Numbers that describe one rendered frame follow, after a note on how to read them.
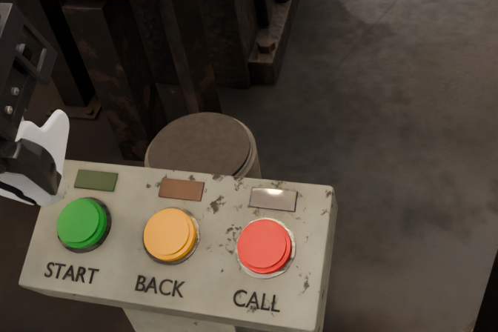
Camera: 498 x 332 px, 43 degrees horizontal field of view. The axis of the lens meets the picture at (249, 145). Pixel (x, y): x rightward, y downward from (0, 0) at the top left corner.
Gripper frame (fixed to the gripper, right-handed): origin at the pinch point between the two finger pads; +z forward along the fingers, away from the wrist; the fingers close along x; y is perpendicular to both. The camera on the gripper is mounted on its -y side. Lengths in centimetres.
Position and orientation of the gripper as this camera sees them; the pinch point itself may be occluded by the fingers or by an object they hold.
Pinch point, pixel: (42, 200)
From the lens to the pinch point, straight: 46.8
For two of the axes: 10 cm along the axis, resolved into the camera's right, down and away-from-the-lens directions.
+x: -9.7, -0.8, 2.4
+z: 1.9, 3.8, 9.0
